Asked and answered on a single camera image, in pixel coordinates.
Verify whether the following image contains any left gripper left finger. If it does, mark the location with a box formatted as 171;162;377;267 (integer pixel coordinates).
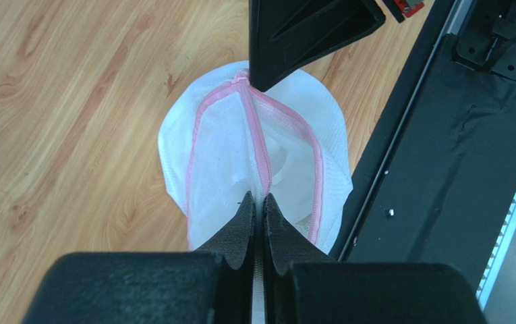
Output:
23;193;256;323

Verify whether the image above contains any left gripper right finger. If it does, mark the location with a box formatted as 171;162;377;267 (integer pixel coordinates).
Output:
262;194;486;323

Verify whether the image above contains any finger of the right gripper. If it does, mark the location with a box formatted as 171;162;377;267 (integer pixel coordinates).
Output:
249;0;386;92

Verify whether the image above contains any white mesh laundry bag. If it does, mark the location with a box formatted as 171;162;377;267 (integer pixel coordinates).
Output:
158;61;353;323

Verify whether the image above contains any white bra in bag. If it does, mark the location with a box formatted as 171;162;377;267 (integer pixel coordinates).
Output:
266;139;314;231

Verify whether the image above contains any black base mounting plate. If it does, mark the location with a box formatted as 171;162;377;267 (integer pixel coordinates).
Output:
330;1;516;289

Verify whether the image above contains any aluminium slotted rail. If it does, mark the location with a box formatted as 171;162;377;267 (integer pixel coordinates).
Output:
476;191;516;309

